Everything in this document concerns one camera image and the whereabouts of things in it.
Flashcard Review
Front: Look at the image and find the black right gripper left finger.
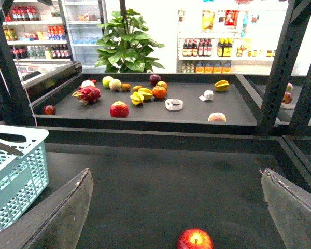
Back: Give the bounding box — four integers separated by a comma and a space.
0, 168, 94, 248

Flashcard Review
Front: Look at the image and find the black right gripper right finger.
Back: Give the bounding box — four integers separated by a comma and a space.
261, 168, 311, 248

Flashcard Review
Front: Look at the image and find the light blue plastic basket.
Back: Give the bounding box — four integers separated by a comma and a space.
0, 124, 49, 232

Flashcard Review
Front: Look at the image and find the small dark red fruit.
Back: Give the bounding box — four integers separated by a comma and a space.
43, 105, 56, 115

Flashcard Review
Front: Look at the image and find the pale peach fruit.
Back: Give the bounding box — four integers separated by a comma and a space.
208, 112, 227, 122

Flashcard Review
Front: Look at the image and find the red apple on tray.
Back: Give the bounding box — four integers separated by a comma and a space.
109, 101, 129, 118

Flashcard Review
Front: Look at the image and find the pink dragon fruit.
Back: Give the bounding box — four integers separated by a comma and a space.
72, 86, 101, 105

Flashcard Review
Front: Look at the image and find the white round fruit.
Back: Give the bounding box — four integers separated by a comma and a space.
80, 80, 95, 88

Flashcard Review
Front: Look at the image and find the yellow star fruit front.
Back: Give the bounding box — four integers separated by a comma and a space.
130, 92, 144, 105

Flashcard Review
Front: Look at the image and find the yellow star fruit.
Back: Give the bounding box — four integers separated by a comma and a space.
138, 87, 153, 100
130, 92, 144, 105
214, 80, 230, 92

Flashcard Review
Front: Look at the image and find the green apple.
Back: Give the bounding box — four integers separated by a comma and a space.
102, 76, 113, 89

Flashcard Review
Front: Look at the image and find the beige round melon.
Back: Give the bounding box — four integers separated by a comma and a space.
109, 78, 122, 91

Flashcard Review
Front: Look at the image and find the yellow star fruit right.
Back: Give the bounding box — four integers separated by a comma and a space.
214, 80, 230, 92

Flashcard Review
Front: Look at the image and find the brown kiwi left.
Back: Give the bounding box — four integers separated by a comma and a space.
121, 83, 131, 92

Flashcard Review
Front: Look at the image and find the brown kiwi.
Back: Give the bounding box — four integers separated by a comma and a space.
121, 83, 131, 92
133, 85, 142, 92

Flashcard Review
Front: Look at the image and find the brown kiwi right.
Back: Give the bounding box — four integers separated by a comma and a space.
133, 85, 142, 92

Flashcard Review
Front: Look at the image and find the yellow star fruit back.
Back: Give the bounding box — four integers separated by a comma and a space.
138, 87, 153, 100

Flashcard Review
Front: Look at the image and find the black display tray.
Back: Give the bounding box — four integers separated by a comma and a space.
33, 74, 258, 135

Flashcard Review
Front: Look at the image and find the orange tangerine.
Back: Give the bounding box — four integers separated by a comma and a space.
152, 86, 167, 99

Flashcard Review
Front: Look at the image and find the purple passion fruit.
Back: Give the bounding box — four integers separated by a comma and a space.
149, 74, 162, 86

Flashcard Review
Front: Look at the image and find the red yellow small apple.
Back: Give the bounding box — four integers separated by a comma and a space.
156, 81, 168, 90

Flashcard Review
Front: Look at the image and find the green potted plant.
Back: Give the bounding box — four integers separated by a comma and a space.
94, 9, 164, 73

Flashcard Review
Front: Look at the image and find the black metal shelf post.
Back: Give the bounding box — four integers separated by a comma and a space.
256, 1, 311, 135

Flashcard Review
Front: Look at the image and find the red apple near camera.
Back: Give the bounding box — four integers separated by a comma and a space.
177, 228, 214, 249

